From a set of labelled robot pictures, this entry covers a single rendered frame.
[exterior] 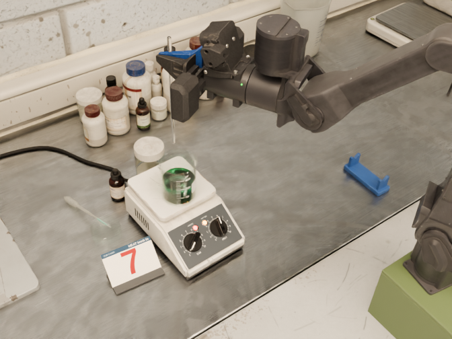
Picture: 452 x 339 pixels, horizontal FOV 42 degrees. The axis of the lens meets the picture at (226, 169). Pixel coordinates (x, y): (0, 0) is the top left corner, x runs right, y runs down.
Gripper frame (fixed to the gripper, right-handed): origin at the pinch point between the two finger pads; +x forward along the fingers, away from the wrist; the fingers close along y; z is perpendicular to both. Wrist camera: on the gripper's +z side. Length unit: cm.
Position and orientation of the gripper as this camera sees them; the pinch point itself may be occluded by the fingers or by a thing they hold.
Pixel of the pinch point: (177, 62)
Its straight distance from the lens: 87.8
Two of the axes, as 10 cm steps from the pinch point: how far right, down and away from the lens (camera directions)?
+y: -4.4, 6.0, -6.7
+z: 0.3, -7.4, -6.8
